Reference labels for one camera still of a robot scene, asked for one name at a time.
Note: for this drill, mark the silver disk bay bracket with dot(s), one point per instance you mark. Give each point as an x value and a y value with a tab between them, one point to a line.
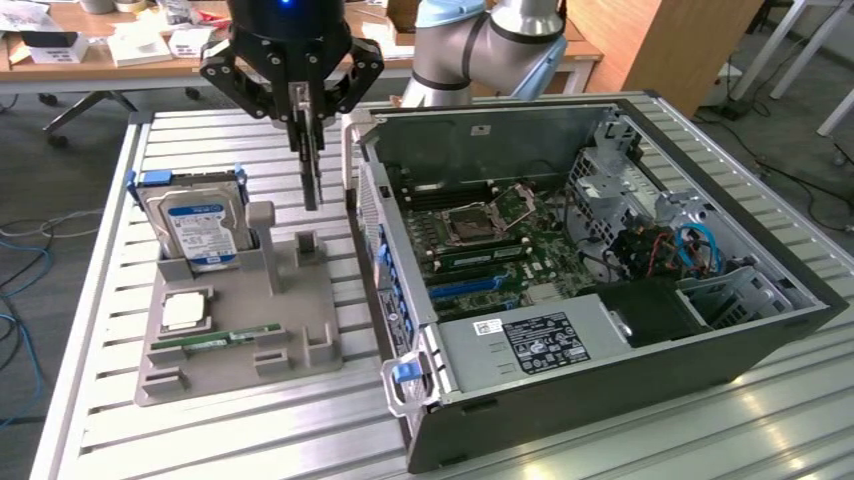
734	295

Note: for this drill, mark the black and silver PC case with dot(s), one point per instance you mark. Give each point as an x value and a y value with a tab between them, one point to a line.
601	400

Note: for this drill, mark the perforated metal disk bay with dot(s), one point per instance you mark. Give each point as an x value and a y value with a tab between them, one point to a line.
601	200

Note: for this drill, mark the wooden desk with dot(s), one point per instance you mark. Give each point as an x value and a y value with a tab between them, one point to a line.
134	72

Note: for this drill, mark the grey power supply unit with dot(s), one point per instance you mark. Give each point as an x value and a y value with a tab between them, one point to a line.
481	350

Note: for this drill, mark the printed paper sheets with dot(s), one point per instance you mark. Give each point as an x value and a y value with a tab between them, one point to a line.
23	21

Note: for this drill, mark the open white box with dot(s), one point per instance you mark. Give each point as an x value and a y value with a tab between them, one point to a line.
137	50

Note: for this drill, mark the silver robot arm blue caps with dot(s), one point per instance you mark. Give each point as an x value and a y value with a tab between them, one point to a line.
468	50

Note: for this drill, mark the black power strip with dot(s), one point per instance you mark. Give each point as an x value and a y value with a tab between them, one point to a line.
730	110

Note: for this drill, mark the black chair base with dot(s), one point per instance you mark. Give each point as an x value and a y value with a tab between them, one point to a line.
83	110

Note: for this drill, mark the silver chipset heatsink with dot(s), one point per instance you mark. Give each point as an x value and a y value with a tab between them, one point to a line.
544	295

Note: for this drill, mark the wooden cabinet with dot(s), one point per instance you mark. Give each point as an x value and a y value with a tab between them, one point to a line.
668	50

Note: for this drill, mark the grey parts rack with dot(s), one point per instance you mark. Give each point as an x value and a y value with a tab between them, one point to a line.
234	310

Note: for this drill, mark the black and white box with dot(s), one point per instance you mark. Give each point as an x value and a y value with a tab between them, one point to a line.
54	47

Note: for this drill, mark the long blue expansion slot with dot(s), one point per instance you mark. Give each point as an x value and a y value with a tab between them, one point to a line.
464	288

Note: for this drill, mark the blue case latch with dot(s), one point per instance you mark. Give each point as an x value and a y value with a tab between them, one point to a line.
405	374

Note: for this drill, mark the brown cardboard box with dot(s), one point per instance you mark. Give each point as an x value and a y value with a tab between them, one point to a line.
402	17

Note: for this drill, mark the grey cup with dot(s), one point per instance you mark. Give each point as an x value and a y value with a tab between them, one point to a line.
97	6

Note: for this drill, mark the white paper stack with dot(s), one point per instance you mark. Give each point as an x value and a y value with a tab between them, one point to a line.
401	50

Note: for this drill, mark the green RAM stick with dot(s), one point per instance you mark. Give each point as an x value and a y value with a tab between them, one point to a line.
214	337

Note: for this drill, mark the dark RAM stick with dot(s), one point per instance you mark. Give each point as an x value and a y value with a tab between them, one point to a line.
477	256

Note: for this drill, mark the hard disk in blue caddy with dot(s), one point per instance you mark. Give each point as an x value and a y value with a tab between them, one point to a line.
197	225

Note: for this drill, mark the white table frame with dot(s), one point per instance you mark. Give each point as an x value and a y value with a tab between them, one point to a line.
768	50

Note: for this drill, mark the CPU socket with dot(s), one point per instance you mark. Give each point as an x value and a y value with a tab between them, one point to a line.
470	225

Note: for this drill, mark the tape roll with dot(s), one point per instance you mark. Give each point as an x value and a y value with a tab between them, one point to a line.
129	5

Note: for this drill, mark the black fan shroud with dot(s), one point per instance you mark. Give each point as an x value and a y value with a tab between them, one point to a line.
648	310

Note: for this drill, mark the white labelled box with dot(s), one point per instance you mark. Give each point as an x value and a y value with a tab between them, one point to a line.
190	45

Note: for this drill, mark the blue card retainer clip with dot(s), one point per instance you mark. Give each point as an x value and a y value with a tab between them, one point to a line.
383	254

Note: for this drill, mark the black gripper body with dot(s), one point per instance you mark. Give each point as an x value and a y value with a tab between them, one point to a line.
287	45

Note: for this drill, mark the metal socket cover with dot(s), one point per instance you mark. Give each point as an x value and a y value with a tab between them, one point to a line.
524	207

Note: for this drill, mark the silver CPU chip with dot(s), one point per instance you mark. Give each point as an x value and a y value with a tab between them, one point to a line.
183	311

